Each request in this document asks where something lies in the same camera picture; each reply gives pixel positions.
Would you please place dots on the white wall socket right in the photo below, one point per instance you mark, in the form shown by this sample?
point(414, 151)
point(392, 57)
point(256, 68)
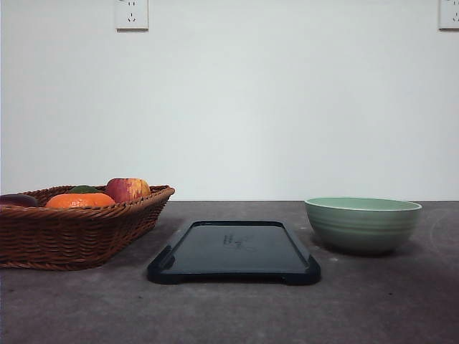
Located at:
point(447, 16)

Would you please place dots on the black rectangular tray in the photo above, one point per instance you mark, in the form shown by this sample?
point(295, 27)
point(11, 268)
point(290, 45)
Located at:
point(235, 251)

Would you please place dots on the orange tangerine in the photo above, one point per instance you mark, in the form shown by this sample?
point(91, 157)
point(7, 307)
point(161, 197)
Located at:
point(79, 200)

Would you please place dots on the brown wicker basket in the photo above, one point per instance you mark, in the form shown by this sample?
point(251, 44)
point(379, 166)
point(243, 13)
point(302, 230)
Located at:
point(70, 227)

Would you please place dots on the white wall socket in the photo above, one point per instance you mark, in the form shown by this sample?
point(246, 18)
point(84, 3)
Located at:
point(447, 16)
point(131, 15)

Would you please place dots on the dark green fruit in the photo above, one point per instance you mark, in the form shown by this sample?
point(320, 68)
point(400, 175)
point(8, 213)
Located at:
point(84, 189)

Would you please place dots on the dark purple fruit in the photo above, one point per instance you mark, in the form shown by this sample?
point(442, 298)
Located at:
point(18, 200)

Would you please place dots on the green ceramic bowl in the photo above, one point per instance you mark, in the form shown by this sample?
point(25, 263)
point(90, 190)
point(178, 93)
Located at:
point(362, 224)

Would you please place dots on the red yellow apple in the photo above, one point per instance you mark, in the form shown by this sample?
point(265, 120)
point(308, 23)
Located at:
point(125, 189)

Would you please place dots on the white wall socket left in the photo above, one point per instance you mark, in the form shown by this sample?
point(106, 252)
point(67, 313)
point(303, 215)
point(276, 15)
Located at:
point(131, 15)

